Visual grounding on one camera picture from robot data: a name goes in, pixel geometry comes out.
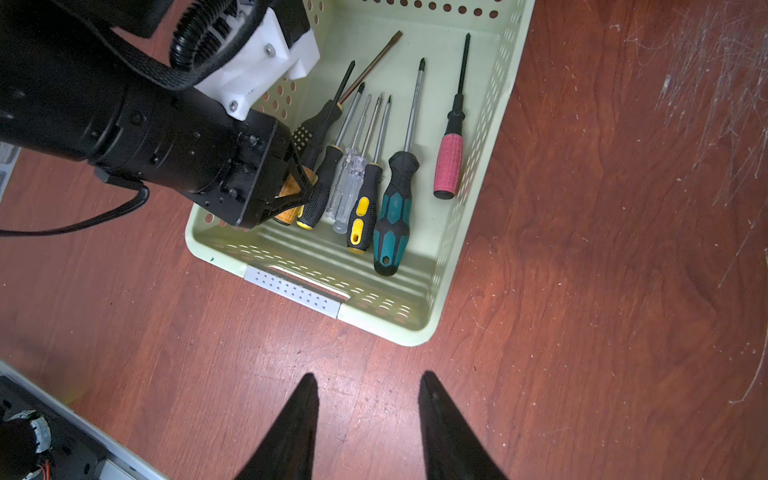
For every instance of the orange handle screwdriver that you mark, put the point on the orange handle screwdriver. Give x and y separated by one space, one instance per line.
308 160

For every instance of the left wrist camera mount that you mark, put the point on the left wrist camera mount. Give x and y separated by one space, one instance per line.
283 46

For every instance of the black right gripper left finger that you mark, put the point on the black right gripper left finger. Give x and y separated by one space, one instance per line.
287 450

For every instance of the small black yellow screwdriver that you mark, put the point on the small black yellow screwdriver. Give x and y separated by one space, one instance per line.
364 209

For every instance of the clear tester screwdriver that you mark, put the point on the clear tester screwdriver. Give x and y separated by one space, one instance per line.
344 167

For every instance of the green handle screwdriver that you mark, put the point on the green handle screwdriver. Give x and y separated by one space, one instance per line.
392 228

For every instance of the aluminium front rail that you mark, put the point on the aluminium front rail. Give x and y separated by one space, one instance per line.
41 438

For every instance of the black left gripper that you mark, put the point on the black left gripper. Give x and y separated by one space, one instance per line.
261 179

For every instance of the pink handle screwdriver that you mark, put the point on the pink handle screwdriver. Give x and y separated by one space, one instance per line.
450 155

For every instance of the black yellow dotted screwdriver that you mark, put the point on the black yellow dotted screwdriver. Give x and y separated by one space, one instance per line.
342 96

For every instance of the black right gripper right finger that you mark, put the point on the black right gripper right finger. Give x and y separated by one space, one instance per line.
450 448

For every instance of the light green perforated bin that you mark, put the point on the light green perforated bin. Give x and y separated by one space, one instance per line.
429 117

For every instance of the clear handle screwdriver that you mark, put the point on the clear handle screwdriver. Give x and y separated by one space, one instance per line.
357 174

